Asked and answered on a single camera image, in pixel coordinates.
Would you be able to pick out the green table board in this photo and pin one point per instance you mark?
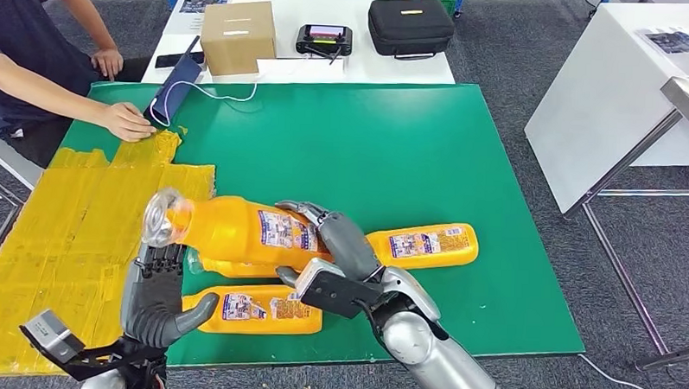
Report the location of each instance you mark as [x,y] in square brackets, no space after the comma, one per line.
[380,148]

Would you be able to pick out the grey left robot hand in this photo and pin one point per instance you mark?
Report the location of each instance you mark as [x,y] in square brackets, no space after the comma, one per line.
[151,307]

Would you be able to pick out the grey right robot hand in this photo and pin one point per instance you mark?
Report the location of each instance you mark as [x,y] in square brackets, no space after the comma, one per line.
[348,245]

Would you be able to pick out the yellow tape patch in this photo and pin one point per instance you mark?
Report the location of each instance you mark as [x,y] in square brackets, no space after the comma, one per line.
[63,218]

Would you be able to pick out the printed paper sheet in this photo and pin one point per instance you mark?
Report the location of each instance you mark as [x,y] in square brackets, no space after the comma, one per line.
[199,7]
[673,43]

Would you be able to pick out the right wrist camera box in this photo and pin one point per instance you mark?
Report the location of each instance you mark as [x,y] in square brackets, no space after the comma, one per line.
[329,290]

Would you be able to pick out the orange bottle with clear cap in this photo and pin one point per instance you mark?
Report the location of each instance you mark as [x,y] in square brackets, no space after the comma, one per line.
[457,254]
[233,268]
[294,323]
[228,229]

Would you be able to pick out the dark blue tablet sleeve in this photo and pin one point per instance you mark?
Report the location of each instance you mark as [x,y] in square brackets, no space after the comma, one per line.
[176,87]

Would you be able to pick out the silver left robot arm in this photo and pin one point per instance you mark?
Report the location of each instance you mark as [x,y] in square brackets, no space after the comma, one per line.
[123,380]

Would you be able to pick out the large white table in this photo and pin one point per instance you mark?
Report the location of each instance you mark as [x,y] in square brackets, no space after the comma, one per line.
[600,82]

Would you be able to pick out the black phone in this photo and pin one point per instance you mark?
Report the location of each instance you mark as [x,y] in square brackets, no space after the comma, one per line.
[174,60]

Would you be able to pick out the black remote controller with screen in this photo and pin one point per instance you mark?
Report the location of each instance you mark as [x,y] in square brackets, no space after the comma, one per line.
[324,41]

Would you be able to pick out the metal table legs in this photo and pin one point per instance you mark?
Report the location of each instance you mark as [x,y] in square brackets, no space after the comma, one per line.
[654,192]

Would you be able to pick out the black zipped carrying case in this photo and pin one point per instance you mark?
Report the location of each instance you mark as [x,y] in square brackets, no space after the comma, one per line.
[410,27]

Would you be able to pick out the small white table with legs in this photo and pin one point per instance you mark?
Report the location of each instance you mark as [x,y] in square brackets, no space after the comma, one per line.
[7,158]

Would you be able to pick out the brown cardboard box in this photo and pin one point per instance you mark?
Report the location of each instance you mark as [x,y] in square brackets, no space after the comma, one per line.
[238,37]

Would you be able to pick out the person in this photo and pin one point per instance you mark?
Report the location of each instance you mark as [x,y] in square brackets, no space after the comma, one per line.
[18,33]

